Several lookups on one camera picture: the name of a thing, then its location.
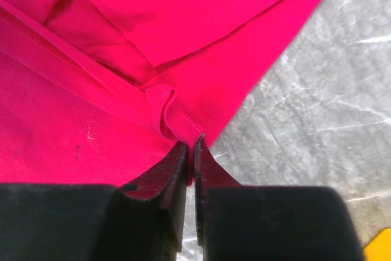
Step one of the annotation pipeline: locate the pink t-shirt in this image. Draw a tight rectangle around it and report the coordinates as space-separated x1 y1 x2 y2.
1 0 322 186

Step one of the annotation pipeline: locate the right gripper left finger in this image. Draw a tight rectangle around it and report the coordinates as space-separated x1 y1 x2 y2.
1 142 188 260

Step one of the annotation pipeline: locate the yellow plastic tray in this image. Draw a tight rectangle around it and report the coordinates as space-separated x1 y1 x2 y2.
364 228 391 261

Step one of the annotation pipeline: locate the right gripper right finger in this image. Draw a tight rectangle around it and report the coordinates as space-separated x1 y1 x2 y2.
194 139 364 260

